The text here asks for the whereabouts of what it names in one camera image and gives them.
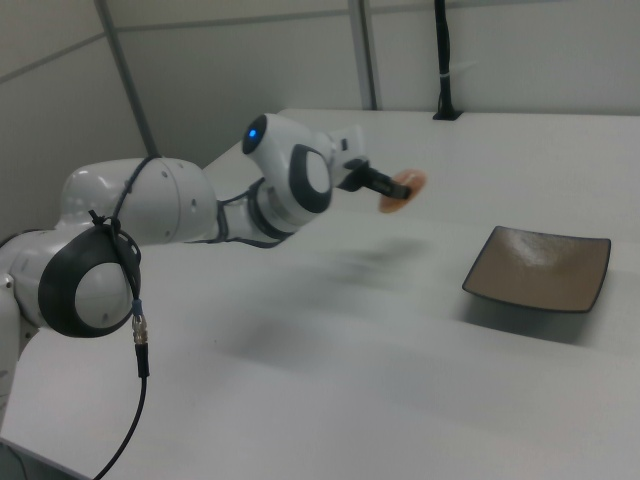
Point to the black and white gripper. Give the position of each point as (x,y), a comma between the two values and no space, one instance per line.
(350,145)

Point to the orange sugared bread roll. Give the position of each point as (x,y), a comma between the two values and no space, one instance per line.
(414,179)

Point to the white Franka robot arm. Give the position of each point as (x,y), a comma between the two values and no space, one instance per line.
(170,200)

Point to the square brown ceramic plate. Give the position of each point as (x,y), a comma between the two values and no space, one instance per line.
(540,270)

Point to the grey partition post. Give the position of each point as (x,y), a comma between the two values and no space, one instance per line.
(365,55)
(127,75)

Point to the black clamped camera stand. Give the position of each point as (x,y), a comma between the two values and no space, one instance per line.
(443,60)

